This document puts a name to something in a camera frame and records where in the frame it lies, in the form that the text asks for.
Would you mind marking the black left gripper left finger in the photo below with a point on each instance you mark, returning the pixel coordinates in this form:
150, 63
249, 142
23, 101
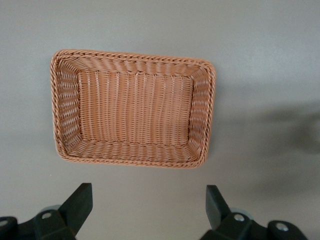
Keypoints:
73, 212

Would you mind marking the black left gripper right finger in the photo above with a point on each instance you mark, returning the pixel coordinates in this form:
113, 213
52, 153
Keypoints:
218, 212

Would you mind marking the brown wicker basket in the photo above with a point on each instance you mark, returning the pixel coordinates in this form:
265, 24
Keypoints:
135, 110

